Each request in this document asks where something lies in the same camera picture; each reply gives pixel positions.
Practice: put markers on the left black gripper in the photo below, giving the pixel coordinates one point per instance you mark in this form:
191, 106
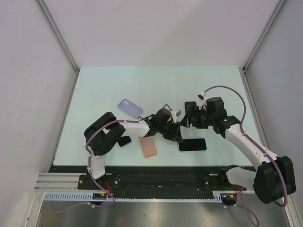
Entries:
174, 136

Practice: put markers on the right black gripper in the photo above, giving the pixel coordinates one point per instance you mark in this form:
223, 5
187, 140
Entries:
186, 122

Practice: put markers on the blue phone case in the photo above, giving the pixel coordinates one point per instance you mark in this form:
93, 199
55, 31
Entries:
182, 152

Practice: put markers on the black phone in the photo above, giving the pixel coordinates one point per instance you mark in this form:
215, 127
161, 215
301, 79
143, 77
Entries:
192, 144
123, 141
189, 103

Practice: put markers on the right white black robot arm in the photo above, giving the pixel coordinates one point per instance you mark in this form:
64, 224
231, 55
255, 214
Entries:
273, 178

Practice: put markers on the pink phone case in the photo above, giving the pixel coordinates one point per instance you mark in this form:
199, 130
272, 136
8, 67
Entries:
148, 147

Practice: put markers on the purple phone case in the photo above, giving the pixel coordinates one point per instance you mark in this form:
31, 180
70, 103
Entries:
130, 108

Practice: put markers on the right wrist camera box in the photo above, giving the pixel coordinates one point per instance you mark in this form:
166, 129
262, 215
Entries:
203, 98

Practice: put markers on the aluminium cross rail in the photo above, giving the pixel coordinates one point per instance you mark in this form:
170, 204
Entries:
59, 182

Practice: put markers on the white slotted cable duct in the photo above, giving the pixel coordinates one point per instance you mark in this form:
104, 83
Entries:
99, 197

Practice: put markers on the right aluminium frame post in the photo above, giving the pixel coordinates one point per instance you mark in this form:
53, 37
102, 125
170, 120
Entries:
268, 26

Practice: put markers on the aluminium frame post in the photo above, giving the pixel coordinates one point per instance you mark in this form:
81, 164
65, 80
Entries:
268, 26
57, 34

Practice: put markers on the left aluminium frame post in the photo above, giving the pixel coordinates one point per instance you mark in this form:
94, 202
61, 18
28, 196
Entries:
57, 34

